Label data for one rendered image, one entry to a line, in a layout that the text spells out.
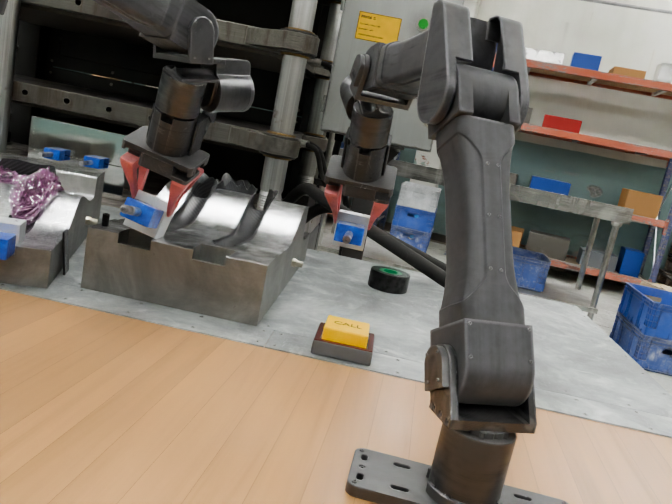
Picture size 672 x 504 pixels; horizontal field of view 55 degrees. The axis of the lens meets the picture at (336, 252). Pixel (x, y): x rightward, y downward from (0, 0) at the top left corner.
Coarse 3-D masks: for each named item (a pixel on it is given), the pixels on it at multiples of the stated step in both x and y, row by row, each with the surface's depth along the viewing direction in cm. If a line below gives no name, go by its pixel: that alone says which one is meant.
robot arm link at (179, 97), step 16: (160, 80) 82; (176, 80) 81; (192, 80) 82; (208, 80) 84; (160, 96) 83; (176, 96) 82; (192, 96) 82; (208, 96) 86; (176, 112) 83; (192, 112) 84
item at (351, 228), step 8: (344, 216) 102; (352, 216) 102; (360, 216) 102; (368, 216) 103; (336, 224) 102; (344, 224) 98; (352, 224) 100; (360, 224) 102; (336, 232) 98; (344, 232) 98; (352, 232) 98; (360, 232) 98; (336, 240) 99; (344, 240) 94; (352, 240) 98; (360, 240) 98; (352, 248) 103; (360, 248) 102
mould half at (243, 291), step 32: (160, 192) 118; (224, 192) 121; (96, 224) 94; (192, 224) 111; (224, 224) 113; (288, 224) 115; (96, 256) 92; (128, 256) 92; (160, 256) 91; (256, 256) 94; (288, 256) 111; (96, 288) 93; (128, 288) 92; (160, 288) 92; (192, 288) 92; (224, 288) 91; (256, 288) 91; (256, 320) 92
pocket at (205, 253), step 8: (200, 248) 95; (208, 248) 95; (216, 248) 95; (192, 256) 91; (200, 256) 95; (208, 256) 95; (216, 256) 95; (224, 256) 95; (216, 264) 91; (224, 264) 95
